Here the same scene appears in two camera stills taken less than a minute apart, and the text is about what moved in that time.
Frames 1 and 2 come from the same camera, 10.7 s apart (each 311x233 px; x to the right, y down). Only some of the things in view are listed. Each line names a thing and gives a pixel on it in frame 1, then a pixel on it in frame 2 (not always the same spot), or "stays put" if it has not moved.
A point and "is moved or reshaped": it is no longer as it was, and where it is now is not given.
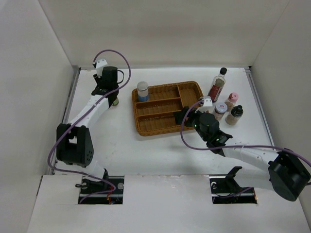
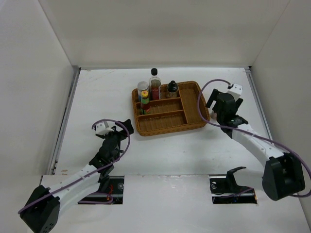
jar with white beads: (143, 91) stays put
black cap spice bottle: (234, 115) is moved or reshaped
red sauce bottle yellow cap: (115, 102) -> (145, 103)
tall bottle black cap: (217, 85) -> (154, 85)
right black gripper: (190, 115) -> (213, 97)
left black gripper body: (98, 79) -> (118, 137)
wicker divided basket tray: (156, 116) stays put
